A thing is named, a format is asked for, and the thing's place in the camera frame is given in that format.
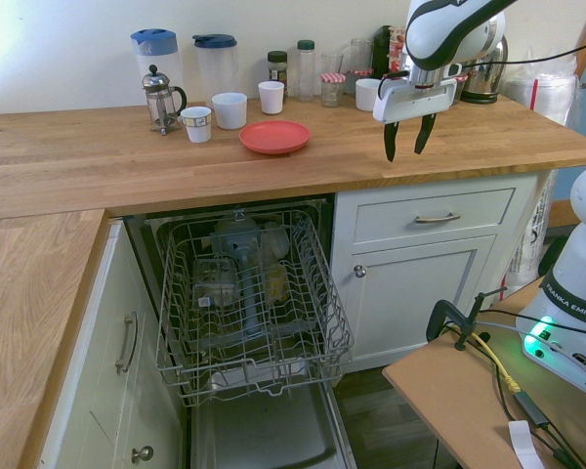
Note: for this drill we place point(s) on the white paper strip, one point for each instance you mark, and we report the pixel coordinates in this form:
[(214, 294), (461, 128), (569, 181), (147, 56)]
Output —
[(522, 444)]

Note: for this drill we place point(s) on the white printed bag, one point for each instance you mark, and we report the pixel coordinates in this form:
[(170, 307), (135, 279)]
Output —
[(527, 254)]

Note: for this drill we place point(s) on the clear plastic container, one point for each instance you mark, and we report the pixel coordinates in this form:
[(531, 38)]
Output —
[(215, 283)]

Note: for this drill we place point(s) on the small glass jar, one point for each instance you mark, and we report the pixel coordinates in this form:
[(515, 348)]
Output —
[(460, 88)]

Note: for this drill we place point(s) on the tall empty glass jar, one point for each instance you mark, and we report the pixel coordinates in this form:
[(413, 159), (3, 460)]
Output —
[(361, 54)]

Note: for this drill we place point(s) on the white tapered cup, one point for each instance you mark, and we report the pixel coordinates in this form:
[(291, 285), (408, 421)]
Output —
[(271, 98)]

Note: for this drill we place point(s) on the clear glass tumbler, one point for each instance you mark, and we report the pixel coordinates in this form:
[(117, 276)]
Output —
[(331, 62)]

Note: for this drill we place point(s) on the clear bottle with green lid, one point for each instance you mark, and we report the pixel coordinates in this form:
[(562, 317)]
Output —
[(305, 68)]

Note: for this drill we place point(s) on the glass jar red checkered lid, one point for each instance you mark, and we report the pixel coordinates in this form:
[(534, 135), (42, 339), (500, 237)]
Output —
[(360, 74), (333, 90)]

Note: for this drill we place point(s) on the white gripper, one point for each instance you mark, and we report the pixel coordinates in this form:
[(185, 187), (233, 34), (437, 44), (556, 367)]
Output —
[(410, 102)]

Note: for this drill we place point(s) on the pitcher with dark blue lid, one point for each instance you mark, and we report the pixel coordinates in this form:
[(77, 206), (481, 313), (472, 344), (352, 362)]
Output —
[(216, 63)]

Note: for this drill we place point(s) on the stainless steel kettle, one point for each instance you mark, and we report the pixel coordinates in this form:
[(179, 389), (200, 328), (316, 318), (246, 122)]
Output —
[(486, 73)]

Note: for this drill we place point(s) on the cream cabinet door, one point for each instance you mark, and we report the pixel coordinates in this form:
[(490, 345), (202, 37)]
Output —
[(410, 312)]

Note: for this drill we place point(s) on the cream cabinet drawer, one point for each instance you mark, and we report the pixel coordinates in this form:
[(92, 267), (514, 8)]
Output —
[(386, 215)]

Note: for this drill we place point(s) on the clear plastic bowl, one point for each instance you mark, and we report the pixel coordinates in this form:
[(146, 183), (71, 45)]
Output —
[(276, 239)]

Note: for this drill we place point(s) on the glass French press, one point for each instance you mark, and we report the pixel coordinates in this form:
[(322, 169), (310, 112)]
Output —
[(161, 100)]

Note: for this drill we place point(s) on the wide white ceramic mug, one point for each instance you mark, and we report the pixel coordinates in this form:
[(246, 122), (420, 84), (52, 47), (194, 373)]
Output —
[(229, 112)]

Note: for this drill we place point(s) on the red plastic plate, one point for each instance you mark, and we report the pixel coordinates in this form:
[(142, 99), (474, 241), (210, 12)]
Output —
[(275, 137)]

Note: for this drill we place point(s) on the black C-clamp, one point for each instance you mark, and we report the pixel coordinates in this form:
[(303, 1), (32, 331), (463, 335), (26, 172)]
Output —
[(437, 315)]

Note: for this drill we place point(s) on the yellowish drinking glass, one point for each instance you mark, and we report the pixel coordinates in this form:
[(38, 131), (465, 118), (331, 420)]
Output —
[(277, 283)]

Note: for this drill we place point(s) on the small patterned white cup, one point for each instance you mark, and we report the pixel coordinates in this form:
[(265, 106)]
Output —
[(196, 126)]

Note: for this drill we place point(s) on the red and white carton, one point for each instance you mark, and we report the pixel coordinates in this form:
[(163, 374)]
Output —
[(398, 49)]

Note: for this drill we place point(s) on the coffee jar with dark lid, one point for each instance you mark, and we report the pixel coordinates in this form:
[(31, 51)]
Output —
[(277, 68)]

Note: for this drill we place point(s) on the clear plastic bag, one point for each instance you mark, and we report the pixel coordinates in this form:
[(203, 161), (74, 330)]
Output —
[(542, 93)]

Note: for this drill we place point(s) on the cream corner cabinet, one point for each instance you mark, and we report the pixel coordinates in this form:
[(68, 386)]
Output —
[(97, 410)]

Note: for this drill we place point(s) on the round metal cabinet knob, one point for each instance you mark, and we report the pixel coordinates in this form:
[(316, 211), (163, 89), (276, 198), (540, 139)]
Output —
[(141, 454), (360, 271)]

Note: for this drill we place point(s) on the pitcher with light blue lid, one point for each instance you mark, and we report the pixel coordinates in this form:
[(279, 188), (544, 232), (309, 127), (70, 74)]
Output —
[(154, 49)]

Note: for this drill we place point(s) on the steel dishwasher door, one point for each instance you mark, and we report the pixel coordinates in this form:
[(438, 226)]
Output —
[(263, 430)]

